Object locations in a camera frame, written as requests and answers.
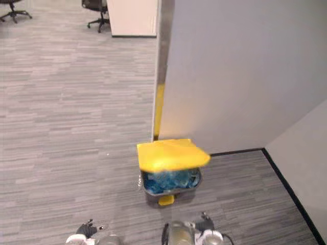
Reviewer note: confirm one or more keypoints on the black office chair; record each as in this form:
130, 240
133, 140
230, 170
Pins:
12, 11
98, 15

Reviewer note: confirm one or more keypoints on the white cabinet with black base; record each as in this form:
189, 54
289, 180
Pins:
132, 18

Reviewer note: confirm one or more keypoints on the blue plastic trash bag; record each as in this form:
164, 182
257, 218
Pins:
166, 181

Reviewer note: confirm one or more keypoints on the metal wall corner strip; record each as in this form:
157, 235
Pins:
163, 51

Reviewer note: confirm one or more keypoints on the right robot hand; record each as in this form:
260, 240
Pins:
205, 222

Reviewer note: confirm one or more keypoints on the yellow foot pedal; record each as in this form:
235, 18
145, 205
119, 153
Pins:
165, 200

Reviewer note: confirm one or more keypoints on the yellow trash can lid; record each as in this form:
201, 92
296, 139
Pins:
171, 155

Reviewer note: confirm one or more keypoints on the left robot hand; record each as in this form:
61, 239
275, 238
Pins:
85, 228

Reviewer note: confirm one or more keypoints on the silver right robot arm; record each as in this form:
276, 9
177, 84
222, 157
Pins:
211, 238

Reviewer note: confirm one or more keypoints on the grey pedal trash can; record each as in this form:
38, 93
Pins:
150, 192

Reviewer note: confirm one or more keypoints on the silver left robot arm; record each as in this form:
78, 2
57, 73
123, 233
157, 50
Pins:
76, 240

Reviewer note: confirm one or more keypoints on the black skirting board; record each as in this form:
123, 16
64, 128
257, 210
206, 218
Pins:
286, 183

